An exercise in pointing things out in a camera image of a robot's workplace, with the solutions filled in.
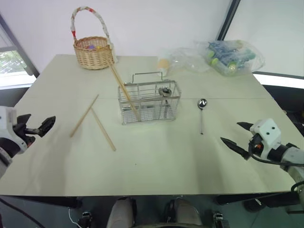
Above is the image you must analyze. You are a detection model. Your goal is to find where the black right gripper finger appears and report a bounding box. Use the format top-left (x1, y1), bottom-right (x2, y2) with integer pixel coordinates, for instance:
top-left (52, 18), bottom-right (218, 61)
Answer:
top-left (220, 136), bottom-right (250, 161)
top-left (237, 121), bottom-right (255, 132)

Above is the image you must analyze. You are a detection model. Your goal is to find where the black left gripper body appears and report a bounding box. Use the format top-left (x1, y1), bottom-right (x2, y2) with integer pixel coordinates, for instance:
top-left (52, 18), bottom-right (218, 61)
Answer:
top-left (13, 121), bottom-right (43, 148)

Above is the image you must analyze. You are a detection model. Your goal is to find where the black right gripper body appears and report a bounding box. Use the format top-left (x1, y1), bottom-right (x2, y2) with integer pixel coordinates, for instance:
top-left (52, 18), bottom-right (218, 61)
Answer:
top-left (248, 133), bottom-right (263, 155)

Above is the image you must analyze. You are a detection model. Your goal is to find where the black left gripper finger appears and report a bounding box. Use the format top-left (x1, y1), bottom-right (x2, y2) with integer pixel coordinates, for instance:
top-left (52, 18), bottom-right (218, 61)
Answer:
top-left (16, 114), bottom-right (32, 129)
top-left (35, 115), bottom-right (57, 138)

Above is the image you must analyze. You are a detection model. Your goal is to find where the wooden chopstick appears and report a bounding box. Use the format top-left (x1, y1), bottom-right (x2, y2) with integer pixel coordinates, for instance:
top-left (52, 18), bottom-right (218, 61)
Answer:
top-left (69, 94), bottom-right (100, 138)
top-left (109, 58), bottom-right (142, 119)
top-left (90, 108), bottom-right (117, 152)
top-left (107, 58), bottom-right (138, 119)

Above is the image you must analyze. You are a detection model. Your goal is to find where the metal spoon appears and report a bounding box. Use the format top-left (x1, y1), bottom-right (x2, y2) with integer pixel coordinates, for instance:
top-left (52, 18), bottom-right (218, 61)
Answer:
top-left (158, 86), bottom-right (172, 114)
top-left (197, 98), bottom-right (208, 135)

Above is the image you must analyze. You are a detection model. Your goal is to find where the plastic bag of bottles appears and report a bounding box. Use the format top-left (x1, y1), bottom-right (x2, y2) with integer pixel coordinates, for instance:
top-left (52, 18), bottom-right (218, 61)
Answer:
top-left (194, 39), bottom-right (266, 77)

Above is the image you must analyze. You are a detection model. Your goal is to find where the grey rounded shape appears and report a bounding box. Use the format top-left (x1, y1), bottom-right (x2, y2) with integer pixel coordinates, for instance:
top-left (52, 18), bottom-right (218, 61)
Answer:
top-left (165, 198), bottom-right (203, 228)
top-left (106, 197), bottom-right (138, 228)

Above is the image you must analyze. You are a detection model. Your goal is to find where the clear crumpled plastic bag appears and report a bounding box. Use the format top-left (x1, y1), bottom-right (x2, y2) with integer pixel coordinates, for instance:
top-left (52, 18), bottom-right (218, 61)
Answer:
top-left (156, 47), bottom-right (210, 77)

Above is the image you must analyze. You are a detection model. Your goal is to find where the white and orange cup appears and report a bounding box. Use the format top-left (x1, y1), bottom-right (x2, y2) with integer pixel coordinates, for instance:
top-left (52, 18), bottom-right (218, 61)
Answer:
top-left (157, 56), bottom-right (171, 76)

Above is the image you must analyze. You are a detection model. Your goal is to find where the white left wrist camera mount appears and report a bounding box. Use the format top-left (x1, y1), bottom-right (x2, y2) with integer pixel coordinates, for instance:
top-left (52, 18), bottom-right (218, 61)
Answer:
top-left (0, 105), bottom-right (27, 154)

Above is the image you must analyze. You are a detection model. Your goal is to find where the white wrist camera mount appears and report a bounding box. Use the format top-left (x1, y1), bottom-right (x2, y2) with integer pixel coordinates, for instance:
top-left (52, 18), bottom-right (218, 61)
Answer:
top-left (249, 118), bottom-right (281, 158)
top-left (0, 105), bottom-right (27, 154)

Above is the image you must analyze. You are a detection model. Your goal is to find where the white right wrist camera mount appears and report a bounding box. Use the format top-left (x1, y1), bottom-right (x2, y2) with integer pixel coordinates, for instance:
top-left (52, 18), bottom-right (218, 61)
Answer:
top-left (249, 118), bottom-right (281, 158)

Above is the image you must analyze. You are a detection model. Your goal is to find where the black table frame bar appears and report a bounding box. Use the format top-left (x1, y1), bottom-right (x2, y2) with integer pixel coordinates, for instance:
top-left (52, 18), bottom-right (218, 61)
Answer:
top-left (217, 191), bottom-right (304, 208)

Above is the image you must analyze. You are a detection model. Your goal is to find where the dark window frame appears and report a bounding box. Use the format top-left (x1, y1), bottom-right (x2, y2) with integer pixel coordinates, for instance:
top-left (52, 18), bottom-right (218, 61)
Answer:
top-left (215, 0), bottom-right (241, 41)
top-left (0, 11), bottom-right (40, 79)

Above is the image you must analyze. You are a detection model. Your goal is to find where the wicker basket with handle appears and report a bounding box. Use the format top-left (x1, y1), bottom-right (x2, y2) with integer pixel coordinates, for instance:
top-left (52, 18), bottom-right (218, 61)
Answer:
top-left (70, 6), bottom-right (116, 70)

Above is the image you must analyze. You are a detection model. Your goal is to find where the thin white cable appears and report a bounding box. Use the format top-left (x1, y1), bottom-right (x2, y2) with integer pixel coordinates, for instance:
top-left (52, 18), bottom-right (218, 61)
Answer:
top-left (68, 207), bottom-right (82, 226)

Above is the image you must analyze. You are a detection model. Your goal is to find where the metal wire cutlery caddy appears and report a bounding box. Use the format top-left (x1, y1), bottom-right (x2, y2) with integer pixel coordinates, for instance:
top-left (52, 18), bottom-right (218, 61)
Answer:
top-left (117, 72), bottom-right (182, 126)

